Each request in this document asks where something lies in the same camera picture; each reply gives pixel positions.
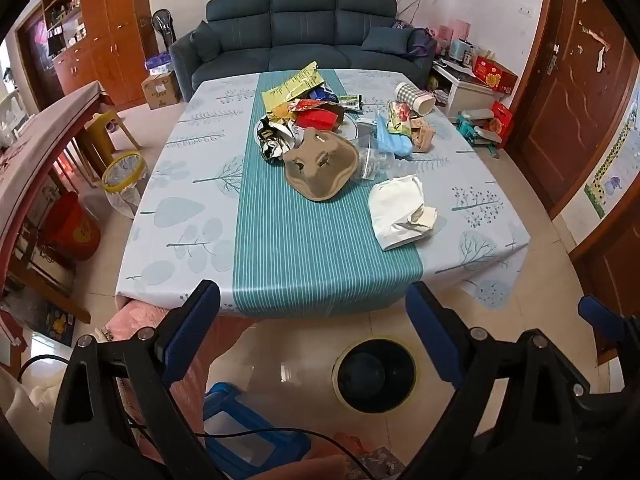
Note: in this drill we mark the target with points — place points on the yellow rim mesh bin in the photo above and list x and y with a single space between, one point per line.
122 175

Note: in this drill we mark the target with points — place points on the pink quilted cover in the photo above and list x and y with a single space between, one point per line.
200 355

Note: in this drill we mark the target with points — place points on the dark teal sofa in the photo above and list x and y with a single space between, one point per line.
300 35

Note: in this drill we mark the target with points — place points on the blue plastic pack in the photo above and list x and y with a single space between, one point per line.
159 63

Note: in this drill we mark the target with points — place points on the person's pink clothing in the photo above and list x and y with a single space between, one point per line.
300 467

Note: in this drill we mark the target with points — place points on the clear plastic cup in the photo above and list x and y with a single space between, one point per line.
370 160

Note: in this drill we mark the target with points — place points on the blue plastic stool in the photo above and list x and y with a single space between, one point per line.
220 400

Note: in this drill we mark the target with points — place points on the red bucket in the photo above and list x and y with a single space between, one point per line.
70 225

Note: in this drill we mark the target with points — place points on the red gift box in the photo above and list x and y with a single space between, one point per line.
492 75

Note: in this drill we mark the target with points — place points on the brown wooden door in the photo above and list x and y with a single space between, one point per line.
575 85
615 260

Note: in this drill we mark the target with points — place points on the red cardboard box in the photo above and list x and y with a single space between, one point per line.
317 120

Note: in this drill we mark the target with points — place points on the blue face mask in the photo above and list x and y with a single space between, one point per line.
392 140

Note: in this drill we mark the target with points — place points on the red clear plastic wrapper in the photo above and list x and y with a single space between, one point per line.
310 105

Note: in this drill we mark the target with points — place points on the blue snack packet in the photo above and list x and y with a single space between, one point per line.
325 94

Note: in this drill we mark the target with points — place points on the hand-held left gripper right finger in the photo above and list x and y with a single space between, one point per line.
430 330

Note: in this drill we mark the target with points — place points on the gold foil wrapper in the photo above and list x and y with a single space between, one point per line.
280 111

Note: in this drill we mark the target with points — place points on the grey checked paper cup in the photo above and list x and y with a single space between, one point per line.
412 96

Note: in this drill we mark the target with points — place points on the white side cabinet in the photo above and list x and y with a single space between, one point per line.
470 92

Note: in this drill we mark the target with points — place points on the yellow plastic stool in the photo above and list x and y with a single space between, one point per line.
107 122

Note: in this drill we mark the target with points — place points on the green white snack wrapper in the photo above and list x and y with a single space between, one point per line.
350 102

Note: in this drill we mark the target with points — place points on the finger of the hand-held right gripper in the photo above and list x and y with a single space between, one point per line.
597 312

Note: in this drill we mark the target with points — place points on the dark waste bin yellow rim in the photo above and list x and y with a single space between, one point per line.
375 375

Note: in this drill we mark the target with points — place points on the dark teal sofa pillow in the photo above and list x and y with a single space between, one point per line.
206 42
387 40

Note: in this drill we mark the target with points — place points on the brown pulp cup carrier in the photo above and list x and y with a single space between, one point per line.
320 175

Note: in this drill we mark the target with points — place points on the white paper bag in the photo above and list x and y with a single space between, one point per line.
395 200

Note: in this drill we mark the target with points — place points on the wooden table pink cloth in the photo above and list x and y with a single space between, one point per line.
45 125

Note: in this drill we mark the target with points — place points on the table with light tablecloth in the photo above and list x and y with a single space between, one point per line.
300 250

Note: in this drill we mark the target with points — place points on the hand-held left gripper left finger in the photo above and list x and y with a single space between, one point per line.
192 330

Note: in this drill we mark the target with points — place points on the patterned slipper foot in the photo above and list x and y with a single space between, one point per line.
375 462

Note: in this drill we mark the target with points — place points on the red gift bag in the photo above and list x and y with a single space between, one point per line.
502 120

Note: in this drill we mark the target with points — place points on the crumpled brown paper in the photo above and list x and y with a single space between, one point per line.
422 137

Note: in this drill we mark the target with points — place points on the yellow paper bag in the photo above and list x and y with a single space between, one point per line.
290 90

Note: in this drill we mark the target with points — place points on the wooden cabinet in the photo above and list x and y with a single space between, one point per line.
115 35

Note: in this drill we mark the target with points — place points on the stacked plastic food containers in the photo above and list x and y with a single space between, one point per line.
472 130

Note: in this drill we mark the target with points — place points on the black white crumpled wrapper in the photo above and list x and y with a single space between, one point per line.
272 142

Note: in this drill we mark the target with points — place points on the giraffe wall poster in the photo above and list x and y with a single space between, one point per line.
605 185

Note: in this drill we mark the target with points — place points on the purple bag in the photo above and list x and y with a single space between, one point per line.
420 40

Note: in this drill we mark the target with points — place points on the floral snack wrapper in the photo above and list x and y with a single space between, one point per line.
400 115

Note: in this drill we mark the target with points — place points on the black standing fan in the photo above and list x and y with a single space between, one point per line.
162 22

